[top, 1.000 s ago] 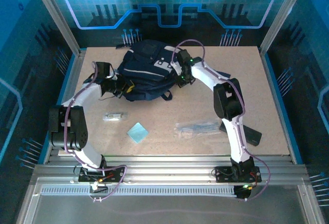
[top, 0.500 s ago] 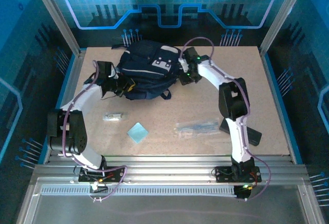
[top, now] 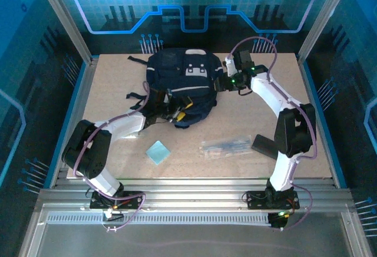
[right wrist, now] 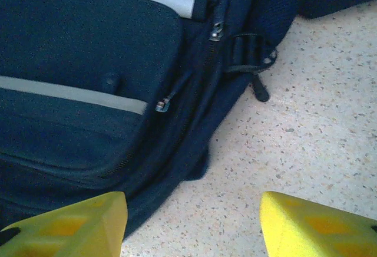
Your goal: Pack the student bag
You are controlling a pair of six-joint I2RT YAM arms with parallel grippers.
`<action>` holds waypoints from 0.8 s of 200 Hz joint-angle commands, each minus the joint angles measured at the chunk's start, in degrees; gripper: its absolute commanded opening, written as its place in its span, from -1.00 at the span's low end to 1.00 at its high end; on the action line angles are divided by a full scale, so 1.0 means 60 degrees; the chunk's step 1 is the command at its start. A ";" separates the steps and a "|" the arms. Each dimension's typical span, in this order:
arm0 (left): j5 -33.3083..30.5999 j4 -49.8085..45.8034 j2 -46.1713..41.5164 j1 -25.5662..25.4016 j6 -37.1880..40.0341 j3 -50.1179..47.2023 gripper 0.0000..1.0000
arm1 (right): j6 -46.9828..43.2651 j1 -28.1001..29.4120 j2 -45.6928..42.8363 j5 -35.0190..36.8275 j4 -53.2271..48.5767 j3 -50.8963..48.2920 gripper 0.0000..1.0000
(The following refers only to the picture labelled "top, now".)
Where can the navy blue backpack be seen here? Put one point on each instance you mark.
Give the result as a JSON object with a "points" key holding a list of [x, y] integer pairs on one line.
{"points": [[182, 65]]}

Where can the light blue sticky note pad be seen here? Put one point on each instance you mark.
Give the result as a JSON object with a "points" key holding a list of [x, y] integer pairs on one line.
{"points": [[158, 152]]}

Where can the clear plastic pen bag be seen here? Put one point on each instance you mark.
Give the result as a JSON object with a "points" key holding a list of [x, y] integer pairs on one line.
{"points": [[225, 146]]}

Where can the black pencil case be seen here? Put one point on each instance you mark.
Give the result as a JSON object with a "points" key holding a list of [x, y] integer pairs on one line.
{"points": [[263, 146]]}

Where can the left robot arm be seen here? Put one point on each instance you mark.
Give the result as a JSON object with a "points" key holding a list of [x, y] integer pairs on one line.
{"points": [[126, 124]]}

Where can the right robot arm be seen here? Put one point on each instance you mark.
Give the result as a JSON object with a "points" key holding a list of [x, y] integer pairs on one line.
{"points": [[271, 89]]}

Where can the small connector board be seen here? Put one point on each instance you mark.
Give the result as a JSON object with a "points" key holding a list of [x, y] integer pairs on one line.
{"points": [[113, 217]]}

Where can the black controller box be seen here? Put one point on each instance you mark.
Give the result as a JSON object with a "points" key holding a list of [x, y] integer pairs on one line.
{"points": [[277, 221]]}

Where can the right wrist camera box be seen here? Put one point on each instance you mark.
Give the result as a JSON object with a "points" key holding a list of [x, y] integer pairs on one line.
{"points": [[230, 67]]}

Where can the aluminium table rail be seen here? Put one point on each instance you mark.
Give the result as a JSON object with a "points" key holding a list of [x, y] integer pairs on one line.
{"points": [[191, 193]]}

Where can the aluminium side rail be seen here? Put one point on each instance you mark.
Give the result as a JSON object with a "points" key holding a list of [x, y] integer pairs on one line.
{"points": [[79, 106]]}

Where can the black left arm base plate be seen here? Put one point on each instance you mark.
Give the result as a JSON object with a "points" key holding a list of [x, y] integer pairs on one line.
{"points": [[132, 201]]}

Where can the aluminium frame post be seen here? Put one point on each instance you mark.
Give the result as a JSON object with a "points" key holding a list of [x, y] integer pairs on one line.
{"points": [[324, 18], [65, 18]]}

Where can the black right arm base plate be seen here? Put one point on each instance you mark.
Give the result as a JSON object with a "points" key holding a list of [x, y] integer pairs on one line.
{"points": [[256, 200]]}

